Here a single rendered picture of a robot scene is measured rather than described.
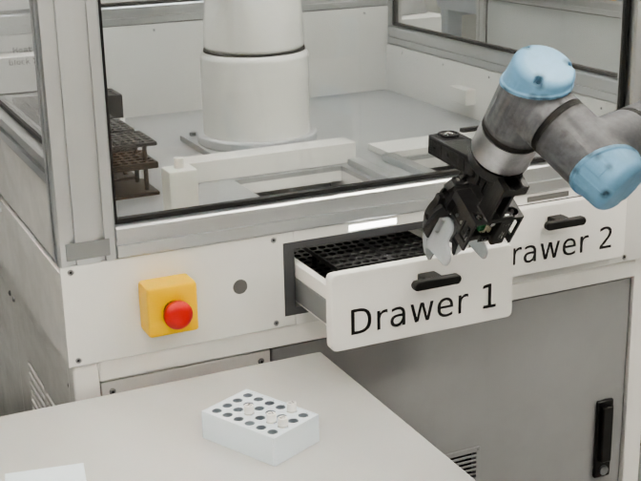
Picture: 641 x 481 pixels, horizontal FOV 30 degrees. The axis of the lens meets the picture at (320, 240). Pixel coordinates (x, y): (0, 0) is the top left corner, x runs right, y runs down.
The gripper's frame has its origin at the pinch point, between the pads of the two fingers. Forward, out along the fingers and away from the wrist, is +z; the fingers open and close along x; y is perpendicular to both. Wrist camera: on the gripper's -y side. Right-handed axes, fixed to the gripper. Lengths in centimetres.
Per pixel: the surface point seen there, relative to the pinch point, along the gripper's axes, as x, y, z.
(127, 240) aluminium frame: -37.3, -17.3, 11.3
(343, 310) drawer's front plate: -12.6, 1.3, 9.6
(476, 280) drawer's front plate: 8.4, 0.8, 8.9
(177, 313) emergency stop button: -33.2, -6.0, 14.1
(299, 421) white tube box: -25.3, 16.4, 8.5
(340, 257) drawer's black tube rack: -6.0, -11.9, 16.1
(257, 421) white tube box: -29.9, 14.5, 9.9
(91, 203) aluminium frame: -42.0, -20.4, 6.3
